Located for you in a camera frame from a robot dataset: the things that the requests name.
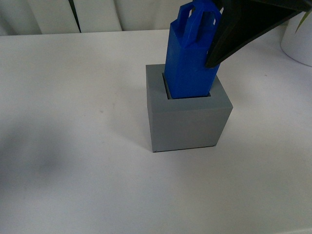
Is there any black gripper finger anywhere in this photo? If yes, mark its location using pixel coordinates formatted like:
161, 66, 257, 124
205, 0, 312, 68

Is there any blue handled insert part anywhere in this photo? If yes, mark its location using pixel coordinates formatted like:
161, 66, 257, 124
164, 0, 221, 99

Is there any gray cube base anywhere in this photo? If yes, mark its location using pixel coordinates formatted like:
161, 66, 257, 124
146, 64, 233, 152

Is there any white plant pot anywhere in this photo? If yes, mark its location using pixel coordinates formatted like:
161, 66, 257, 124
281, 12, 312, 66

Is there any green leafy plant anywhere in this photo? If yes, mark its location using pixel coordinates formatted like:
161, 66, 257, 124
295, 11, 311, 32

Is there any white curtain backdrop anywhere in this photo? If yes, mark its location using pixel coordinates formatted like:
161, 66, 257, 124
0, 0, 186, 36

